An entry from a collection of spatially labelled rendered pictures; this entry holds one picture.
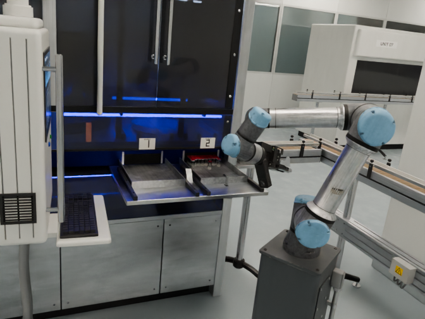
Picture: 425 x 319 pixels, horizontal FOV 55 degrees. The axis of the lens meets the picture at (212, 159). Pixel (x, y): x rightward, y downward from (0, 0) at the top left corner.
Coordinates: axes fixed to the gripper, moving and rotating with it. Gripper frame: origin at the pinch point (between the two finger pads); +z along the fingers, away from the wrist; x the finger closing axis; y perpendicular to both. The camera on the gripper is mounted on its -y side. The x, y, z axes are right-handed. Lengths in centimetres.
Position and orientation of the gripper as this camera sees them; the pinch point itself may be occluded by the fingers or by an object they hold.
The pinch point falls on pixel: (286, 171)
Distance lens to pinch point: 164.9
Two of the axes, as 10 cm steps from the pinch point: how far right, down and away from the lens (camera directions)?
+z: 7.1, 2.4, 6.7
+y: 1.9, -9.7, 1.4
